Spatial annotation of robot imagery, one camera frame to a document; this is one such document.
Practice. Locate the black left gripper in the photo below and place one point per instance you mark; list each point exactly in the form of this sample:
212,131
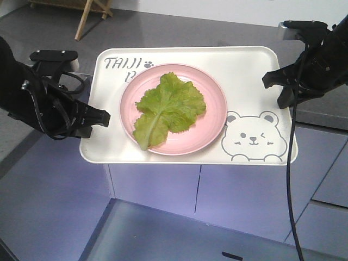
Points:
59,115

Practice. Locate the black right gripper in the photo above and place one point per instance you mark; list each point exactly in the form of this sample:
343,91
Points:
318,70

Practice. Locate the cream bear serving tray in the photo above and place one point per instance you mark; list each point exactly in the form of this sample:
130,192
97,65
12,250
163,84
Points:
256,130

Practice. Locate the green lettuce leaf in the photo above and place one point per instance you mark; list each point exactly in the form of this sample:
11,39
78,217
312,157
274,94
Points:
173,106

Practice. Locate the pink round plate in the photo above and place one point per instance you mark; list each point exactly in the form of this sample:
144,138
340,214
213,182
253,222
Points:
208,125

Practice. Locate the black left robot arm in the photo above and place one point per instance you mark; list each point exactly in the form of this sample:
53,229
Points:
14,97

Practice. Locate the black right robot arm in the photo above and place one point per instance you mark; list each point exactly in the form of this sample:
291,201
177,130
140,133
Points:
341,40

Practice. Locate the wooden dish rack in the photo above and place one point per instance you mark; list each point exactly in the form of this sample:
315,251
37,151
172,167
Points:
86,6

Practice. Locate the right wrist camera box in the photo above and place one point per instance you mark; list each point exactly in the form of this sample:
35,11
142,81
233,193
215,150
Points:
302,30

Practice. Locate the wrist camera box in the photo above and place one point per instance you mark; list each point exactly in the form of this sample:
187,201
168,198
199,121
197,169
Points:
302,30
54,63

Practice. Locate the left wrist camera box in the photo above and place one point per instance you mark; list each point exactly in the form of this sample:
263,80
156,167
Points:
54,63

